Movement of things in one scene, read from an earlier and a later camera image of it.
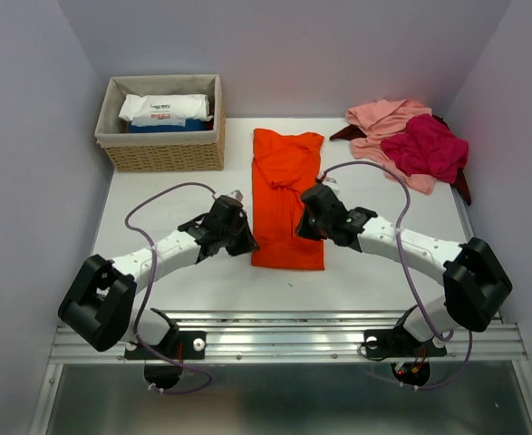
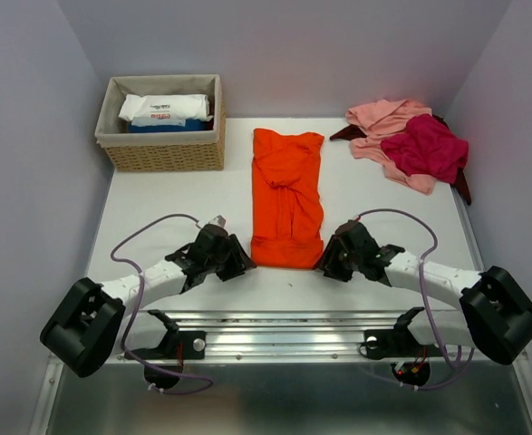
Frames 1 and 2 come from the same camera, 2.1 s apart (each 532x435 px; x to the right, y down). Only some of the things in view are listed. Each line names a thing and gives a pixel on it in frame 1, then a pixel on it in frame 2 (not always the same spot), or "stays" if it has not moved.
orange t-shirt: (284, 166) stays
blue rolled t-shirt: (167, 124) stays
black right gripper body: (312, 228) → (339, 263)
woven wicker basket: (162, 151) stays
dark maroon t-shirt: (459, 180) stays
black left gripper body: (227, 233) → (212, 262)
